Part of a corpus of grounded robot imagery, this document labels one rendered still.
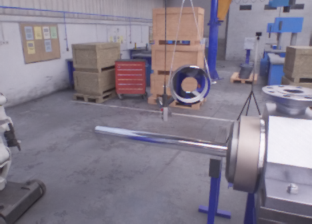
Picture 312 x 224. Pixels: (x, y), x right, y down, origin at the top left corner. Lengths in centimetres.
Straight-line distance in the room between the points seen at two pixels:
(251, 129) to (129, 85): 498
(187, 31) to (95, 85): 242
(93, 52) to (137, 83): 124
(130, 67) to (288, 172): 511
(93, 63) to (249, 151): 507
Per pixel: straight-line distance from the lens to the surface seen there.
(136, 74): 589
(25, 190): 279
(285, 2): 744
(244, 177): 117
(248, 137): 115
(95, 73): 594
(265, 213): 104
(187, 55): 531
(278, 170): 109
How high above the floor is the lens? 168
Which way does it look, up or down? 18 degrees down
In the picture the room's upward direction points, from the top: straight up
